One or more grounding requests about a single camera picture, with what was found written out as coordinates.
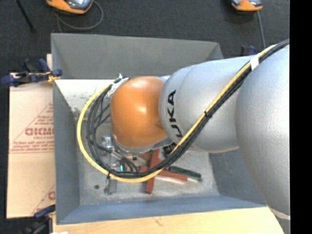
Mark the grey metal bin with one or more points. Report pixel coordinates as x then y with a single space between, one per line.
73 135

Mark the dark green flat block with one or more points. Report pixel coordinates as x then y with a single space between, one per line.
189 174

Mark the black cylinder on white bracket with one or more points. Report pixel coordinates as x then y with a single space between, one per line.
168 149

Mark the red-brown flat block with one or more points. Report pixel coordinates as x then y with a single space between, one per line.
174 175
151 181

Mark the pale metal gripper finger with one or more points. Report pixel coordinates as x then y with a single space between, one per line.
106 141
111 185

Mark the brown cardboard board red print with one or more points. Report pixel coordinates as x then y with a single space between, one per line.
29 121

